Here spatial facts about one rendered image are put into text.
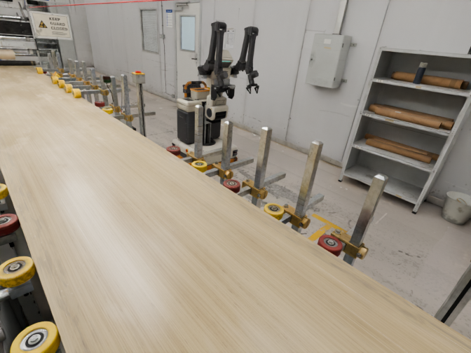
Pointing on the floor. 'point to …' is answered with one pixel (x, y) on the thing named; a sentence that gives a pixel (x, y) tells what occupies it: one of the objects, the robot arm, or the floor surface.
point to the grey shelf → (403, 175)
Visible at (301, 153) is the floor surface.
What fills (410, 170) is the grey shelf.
